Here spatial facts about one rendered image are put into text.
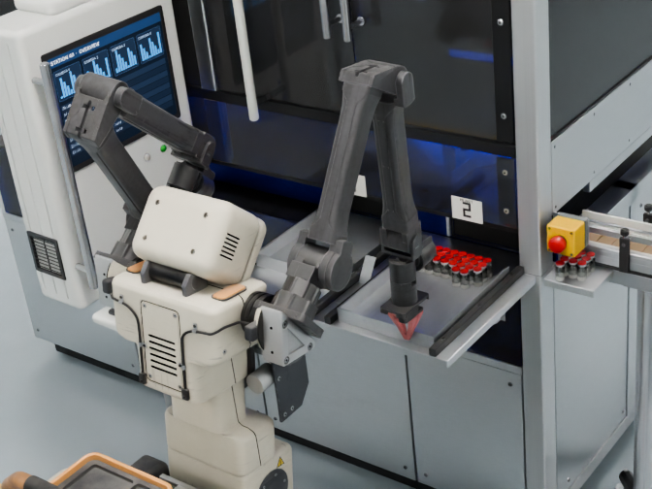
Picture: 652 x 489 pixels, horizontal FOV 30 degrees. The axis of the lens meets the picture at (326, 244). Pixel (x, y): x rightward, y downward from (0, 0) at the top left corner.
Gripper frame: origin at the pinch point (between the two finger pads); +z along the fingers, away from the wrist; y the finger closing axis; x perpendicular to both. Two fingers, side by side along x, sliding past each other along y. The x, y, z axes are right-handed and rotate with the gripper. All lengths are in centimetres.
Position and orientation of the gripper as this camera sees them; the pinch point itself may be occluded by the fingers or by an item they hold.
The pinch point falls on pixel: (407, 336)
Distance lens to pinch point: 269.9
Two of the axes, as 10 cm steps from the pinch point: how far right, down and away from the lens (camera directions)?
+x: -8.0, -2.1, 5.6
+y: 5.9, -4.2, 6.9
